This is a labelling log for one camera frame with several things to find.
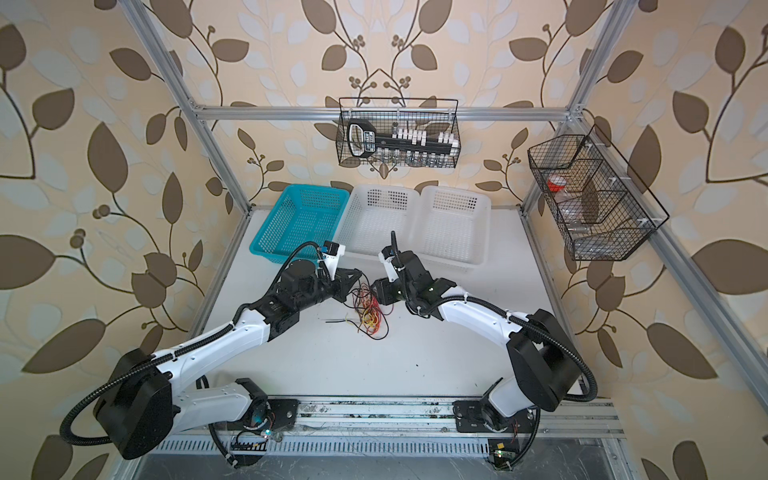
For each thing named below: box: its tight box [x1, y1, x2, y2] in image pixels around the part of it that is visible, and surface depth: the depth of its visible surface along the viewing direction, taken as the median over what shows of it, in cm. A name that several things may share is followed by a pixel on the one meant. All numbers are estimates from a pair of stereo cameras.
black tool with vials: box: [347, 119, 460, 158], surface depth 84 cm
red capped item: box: [547, 175, 567, 193], surface depth 84 cm
